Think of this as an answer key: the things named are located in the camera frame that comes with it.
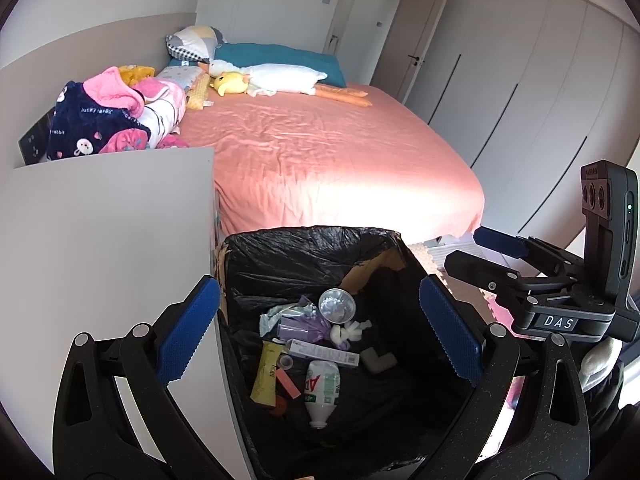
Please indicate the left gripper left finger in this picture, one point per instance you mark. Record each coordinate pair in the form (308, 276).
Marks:
(115, 417)

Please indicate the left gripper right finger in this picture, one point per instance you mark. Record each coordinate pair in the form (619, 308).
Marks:
(549, 437)

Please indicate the yellow snack packet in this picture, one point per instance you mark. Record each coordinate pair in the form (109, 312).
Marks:
(264, 388)

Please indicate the orange bottle cap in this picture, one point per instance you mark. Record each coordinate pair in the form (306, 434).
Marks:
(280, 407)

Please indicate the silver printed snack wrapper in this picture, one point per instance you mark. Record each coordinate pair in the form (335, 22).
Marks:
(269, 320)

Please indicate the white carton box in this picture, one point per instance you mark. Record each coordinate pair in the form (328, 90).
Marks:
(308, 351)

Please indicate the white AD drink bottle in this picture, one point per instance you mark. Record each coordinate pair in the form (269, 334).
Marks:
(322, 390)

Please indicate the purple knotted plastic bag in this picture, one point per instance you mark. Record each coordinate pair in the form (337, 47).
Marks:
(310, 327)

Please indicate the round foil tray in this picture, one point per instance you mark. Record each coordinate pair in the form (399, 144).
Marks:
(337, 306)

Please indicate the clear plastic cup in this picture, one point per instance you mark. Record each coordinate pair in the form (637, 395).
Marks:
(285, 362)

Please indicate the orange pink small box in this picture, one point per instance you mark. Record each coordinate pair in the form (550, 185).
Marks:
(287, 383)

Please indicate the grey foam corner protector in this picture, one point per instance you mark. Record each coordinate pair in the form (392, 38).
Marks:
(375, 363)

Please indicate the black lined trash bin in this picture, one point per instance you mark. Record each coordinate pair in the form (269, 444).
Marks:
(382, 420)

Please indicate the pink bed sheet mattress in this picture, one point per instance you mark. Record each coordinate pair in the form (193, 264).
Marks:
(296, 160)

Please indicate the navy pink blanket pile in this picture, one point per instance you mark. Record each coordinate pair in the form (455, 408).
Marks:
(103, 114)

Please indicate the yellow duck plush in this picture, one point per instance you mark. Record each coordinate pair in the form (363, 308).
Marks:
(228, 83)

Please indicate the white goose plush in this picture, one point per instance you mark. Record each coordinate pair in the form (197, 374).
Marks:
(270, 79)

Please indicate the teal pillow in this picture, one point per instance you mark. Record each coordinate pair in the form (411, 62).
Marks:
(246, 54)

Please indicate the checkered grey pillow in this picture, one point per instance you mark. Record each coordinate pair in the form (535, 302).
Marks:
(195, 43)

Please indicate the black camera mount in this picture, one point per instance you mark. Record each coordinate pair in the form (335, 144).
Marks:
(610, 206)

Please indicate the black wall switch panel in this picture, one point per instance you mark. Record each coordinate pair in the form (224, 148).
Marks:
(33, 145)

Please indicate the door with black handle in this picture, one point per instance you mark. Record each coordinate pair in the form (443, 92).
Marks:
(405, 47)

